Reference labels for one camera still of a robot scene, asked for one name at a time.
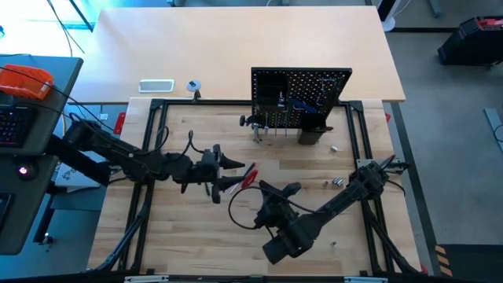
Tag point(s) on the black equipment case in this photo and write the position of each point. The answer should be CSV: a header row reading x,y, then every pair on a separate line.
x,y
467,47

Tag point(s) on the red frame clamp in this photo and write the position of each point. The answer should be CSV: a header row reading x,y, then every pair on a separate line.
x,y
424,269
388,117
120,122

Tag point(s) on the silver bar bracket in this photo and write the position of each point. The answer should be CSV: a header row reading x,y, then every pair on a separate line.
x,y
365,280
147,279

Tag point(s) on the beige desk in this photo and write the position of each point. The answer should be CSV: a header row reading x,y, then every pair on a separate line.
x,y
236,39

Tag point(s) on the red item on case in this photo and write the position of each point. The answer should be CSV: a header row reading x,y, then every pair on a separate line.
x,y
489,23

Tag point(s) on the white rectangular tray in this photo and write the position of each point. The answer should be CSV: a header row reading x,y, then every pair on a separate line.
x,y
156,86

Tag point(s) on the red capped screwdriver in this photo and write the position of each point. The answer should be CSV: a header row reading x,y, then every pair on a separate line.
x,y
251,167

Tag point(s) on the white controller box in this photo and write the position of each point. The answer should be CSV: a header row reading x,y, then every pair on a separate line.
x,y
72,177

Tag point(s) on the yellow black hazard tape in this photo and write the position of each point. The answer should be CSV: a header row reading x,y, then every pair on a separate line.
x,y
441,259

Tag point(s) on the black keyboard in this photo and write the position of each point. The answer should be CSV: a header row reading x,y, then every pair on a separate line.
x,y
13,126

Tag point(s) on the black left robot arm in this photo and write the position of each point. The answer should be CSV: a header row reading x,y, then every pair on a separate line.
x,y
129,157

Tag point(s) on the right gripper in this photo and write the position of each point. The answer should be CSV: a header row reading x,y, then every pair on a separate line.
x,y
279,214

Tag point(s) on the silver metal base bracket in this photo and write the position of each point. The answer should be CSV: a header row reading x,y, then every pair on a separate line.
x,y
361,163

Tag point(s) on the silver peg hook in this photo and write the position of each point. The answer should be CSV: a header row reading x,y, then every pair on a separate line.
x,y
326,90

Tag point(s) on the black perforated pegboard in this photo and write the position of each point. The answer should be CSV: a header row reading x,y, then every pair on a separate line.
x,y
310,80

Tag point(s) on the double prong peg hook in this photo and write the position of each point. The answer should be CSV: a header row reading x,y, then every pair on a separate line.
x,y
267,118
276,126

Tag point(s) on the black slanted support bar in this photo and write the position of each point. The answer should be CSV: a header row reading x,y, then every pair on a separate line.
x,y
78,163

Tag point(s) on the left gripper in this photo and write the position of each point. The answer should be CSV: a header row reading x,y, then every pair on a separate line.
x,y
208,169

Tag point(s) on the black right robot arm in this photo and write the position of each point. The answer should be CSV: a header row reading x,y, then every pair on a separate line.
x,y
338,200

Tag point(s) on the black aluminium table frame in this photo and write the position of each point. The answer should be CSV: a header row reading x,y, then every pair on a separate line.
x,y
220,102

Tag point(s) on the small black pegboard bin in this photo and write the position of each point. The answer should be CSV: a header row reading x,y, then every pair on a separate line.
x,y
269,88

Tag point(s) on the orange plastic case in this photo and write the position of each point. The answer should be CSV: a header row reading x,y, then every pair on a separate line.
x,y
23,82

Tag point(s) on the black mouse with light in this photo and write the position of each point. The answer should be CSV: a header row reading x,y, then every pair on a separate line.
x,y
25,171

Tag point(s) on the small blue white roll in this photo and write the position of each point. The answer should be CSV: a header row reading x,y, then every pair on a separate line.
x,y
193,85

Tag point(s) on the white floor stand base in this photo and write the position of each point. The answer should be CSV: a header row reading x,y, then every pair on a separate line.
x,y
391,23

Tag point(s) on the grey side desk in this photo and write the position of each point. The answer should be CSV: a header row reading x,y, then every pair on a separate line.
x,y
67,78

